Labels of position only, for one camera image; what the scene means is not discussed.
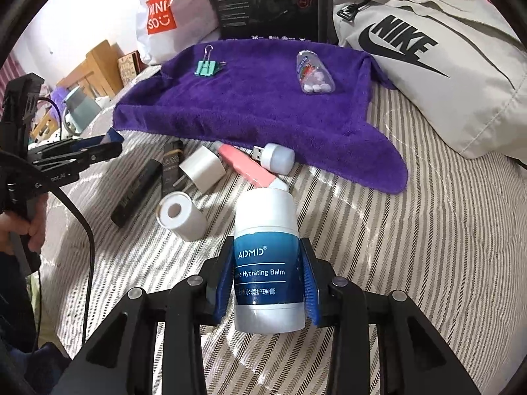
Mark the person's left hand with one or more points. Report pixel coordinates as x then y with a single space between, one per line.
37 230

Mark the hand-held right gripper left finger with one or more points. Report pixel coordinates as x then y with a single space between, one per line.
224 279

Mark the grey sports bag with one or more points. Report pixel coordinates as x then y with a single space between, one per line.
453 90

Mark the person's dark trousers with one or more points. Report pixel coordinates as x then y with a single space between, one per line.
16 317

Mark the green binder clip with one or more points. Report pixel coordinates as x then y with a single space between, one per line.
206 69

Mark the black headset box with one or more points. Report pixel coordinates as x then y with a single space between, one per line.
247 0

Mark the black rectangular box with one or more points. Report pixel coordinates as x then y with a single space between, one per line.
136 193

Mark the patterned book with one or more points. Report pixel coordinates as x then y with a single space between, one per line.
127 68

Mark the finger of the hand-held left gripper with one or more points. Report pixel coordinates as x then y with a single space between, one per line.
103 152
113 135

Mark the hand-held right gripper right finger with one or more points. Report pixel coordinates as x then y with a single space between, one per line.
311 284

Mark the white plug-in light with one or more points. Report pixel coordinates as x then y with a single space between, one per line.
280 156

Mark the blue-grey kettle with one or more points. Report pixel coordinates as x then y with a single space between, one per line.
82 107

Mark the clear pill bottle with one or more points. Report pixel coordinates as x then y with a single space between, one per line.
313 78

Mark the white and blue balm bottle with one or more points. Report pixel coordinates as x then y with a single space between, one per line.
263 222

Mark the pink tube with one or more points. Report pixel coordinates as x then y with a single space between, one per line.
243 164

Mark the striped bed quilt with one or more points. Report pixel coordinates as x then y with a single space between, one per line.
411 255

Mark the wooden headboard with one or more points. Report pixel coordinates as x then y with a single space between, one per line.
103 66

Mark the purple towel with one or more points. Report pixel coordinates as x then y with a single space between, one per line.
247 103

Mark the white plastic shopping bag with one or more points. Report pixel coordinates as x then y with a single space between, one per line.
185 8

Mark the black and gold pack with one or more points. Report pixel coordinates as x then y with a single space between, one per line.
171 164

